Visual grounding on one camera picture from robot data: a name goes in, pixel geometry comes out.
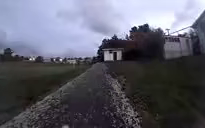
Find small white hut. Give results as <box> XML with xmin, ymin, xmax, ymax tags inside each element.
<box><xmin>101</xmin><ymin>47</ymin><xmax>125</xmax><ymax>63</ymax></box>

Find grey gravel path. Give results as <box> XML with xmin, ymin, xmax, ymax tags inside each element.
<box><xmin>0</xmin><ymin>62</ymin><xmax>143</xmax><ymax>128</ymax></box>

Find dark trees behind hut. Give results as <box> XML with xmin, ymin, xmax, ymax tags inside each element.
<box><xmin>95</xmin><ymin>22</ymin><xmax>166</xmax><ymax>63</ymax></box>

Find distant row of buildings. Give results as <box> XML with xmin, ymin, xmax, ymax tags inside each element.
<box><xmin>23</xmin><ymin>55</ymin><xmax>95</xmax><ymax>65</ymax></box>

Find grass verge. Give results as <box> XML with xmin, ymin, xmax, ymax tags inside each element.
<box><xmin>104</xmin><ymin>54</ymin><xmax>205</xmax><ymax>128</ymax></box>

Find white concrete building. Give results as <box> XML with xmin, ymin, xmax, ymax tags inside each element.
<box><xmin>162</xmin><ymin>35</ymin><xmax>194</xmax><ymax>61</ymax></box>

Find grass field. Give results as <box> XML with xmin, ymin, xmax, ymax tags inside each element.
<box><xmin>0</xmin><ymin>61</ymin><xmax>93</xmax><ymax>128</ymax></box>

